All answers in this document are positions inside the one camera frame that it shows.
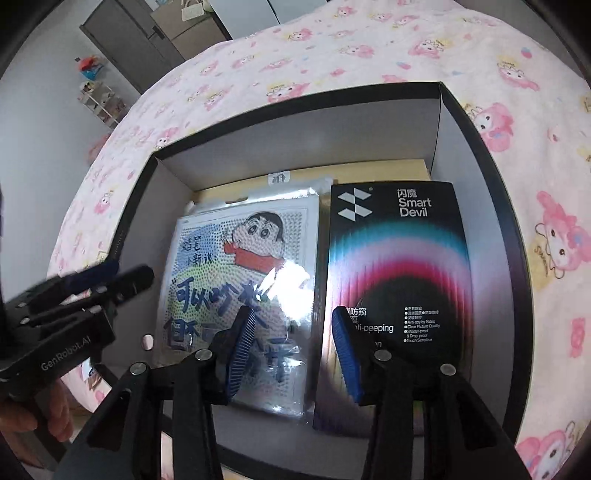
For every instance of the kraft paper envelope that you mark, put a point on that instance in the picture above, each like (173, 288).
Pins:
(369, 173)

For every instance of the pink printed blanket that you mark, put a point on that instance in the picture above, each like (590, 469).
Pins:
(351, 46)

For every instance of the white shelf rack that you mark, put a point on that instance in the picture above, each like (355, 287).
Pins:
(104, 106)

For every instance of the black screen protector package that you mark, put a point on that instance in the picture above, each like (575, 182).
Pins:
(397, 267)

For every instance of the pink soft object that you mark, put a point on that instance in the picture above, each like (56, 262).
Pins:
(97, 147)

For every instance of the person's left hand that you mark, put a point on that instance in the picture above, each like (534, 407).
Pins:
(32, 413)

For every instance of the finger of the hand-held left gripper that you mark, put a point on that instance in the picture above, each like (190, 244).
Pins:
(92, 274)
(131, 282)

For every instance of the white handbag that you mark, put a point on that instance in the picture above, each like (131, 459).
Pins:
(194, 9)

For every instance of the colourful wall toy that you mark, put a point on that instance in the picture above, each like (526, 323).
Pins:
(90, 68)

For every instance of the brown cabinet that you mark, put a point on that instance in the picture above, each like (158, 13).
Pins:
(194, 32)

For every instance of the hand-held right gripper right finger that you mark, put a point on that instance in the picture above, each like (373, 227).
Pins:
(346, 355)

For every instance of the cartoon bead art packet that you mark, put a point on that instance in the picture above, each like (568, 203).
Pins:
(221, 258)

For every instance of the dark grey door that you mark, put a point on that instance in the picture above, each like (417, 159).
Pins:
(129, 37)

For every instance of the white wardrobe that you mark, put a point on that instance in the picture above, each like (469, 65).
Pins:
(295, 9)

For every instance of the black cardboard box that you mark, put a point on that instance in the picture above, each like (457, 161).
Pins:
(295, 134)

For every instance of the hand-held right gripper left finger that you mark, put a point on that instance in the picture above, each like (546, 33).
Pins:
(240, 353)

